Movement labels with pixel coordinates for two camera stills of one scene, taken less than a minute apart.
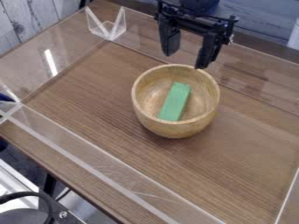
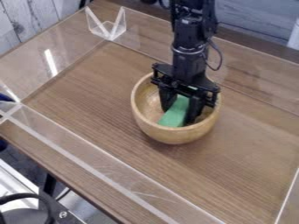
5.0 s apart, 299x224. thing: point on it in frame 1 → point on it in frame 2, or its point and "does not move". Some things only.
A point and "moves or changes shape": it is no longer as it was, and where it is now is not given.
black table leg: (50, 184) does not move
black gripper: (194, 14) → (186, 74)
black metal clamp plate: (62, 216) does not move
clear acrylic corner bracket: (106, 29) does not move
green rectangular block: (174, 102) moves or changes shape
